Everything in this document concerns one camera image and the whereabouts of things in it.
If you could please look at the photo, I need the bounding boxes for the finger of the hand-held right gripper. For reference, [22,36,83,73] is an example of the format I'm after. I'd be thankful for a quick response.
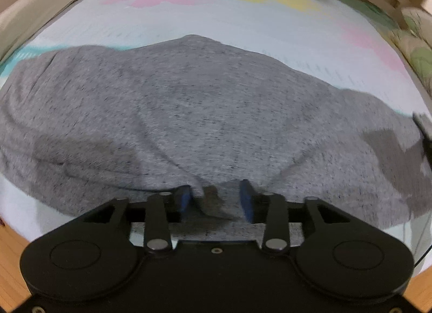
[413,112,432,162]

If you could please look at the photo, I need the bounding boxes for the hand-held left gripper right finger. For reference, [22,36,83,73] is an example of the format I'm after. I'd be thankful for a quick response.
[238,179,352,254]

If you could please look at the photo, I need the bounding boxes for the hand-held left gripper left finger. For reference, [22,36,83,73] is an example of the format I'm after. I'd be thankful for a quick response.
[82,184,194,254]

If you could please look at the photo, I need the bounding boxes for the grey pants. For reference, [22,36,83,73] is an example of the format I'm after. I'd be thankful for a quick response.
[0,34,432,246]

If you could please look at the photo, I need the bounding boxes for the leaf-patterned pillow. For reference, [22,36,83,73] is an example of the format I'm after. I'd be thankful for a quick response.
[388,7,432,104]

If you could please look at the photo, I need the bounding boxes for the white flower print blanket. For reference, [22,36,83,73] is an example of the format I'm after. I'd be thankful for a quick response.
[0,0,426,249]

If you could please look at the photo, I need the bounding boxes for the thin black cable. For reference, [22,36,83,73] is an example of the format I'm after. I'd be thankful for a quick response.
[412,213,432,268]

